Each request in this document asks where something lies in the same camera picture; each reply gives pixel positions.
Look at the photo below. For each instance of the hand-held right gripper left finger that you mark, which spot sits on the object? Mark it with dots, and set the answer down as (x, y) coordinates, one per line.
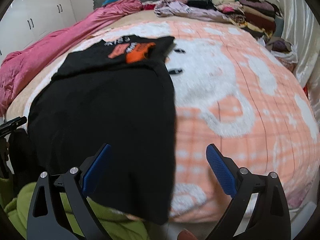
(96, 170)

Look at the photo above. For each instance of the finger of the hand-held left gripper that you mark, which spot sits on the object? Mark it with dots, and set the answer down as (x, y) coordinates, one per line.
(13, 125)

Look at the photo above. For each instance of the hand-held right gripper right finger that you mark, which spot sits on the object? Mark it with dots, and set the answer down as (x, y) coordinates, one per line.
(221, 170)

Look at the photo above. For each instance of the black t-shirt orange print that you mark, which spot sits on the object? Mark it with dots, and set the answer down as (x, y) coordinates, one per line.
(100, 105)

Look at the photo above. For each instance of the plastic bag of clothes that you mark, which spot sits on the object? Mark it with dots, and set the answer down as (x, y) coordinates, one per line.
(282, 50)

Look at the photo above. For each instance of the stack of folded clothes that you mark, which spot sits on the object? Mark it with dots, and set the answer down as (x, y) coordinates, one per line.
(250, 12)

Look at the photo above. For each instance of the person's right hand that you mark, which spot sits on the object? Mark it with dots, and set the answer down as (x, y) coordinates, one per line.
(186, 235)

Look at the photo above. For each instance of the orange and white patterned blanket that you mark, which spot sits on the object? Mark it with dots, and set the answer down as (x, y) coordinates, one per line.
(237, 105)

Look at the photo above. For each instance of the pink quilt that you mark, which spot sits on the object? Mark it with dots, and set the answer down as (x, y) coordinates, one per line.
(50, 45)

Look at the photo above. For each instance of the white wardrobe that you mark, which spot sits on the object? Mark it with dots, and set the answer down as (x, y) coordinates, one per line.
(37, 12)

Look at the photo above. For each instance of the red object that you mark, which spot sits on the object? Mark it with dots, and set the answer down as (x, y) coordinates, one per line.
(306, 92)

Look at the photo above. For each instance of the lilac crumpled garment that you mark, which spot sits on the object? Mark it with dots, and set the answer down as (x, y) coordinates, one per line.
(190, 12)

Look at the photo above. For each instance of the blue fuzzy cloth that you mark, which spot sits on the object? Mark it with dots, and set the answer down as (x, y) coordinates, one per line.
(117, 1)

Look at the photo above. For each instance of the white satin curtain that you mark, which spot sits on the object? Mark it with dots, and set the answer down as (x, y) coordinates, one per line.
(300, 25)

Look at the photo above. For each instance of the black crumpled garment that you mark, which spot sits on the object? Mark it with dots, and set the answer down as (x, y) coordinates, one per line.
(200, 4)

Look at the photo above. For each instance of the red cloth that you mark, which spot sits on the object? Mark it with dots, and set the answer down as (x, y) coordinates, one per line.
(149, 7)

